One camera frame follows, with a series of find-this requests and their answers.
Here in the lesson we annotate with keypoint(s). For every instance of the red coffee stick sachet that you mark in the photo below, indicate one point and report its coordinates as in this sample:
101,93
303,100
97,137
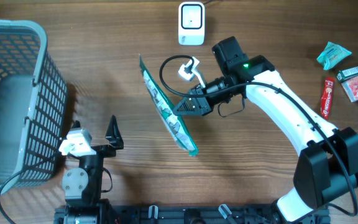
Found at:
327,97

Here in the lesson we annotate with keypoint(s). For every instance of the grey plastic mesh basket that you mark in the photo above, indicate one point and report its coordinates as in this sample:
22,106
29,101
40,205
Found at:
33,99

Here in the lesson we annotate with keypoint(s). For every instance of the red small carton box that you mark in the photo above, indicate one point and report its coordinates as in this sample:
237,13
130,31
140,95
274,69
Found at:
351,88

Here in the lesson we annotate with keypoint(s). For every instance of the green glove package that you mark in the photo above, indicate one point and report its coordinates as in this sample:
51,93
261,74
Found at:
174,124

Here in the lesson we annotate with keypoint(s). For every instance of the white barcode scanner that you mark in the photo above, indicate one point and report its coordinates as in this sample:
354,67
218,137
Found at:
191,23

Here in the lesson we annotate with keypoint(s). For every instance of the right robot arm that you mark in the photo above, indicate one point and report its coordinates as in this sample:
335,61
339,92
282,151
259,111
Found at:
327,166

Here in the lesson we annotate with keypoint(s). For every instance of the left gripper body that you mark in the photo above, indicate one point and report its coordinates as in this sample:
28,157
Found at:
105,151

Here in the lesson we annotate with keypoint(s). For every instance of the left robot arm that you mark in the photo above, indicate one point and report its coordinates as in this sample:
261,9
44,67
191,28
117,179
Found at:
83,185

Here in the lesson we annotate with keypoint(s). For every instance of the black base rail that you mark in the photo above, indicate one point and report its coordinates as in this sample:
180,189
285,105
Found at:
253,213

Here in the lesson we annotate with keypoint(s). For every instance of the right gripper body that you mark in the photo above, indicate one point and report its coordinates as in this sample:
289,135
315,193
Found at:
205,106

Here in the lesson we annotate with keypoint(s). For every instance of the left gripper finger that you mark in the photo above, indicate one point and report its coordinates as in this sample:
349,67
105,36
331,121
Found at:
113,134
76,124

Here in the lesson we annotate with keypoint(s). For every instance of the teal tissue packet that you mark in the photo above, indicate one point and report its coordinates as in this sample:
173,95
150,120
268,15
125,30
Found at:
332,55

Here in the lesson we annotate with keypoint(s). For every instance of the green white small box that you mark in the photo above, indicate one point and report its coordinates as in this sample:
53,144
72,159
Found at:
347,74

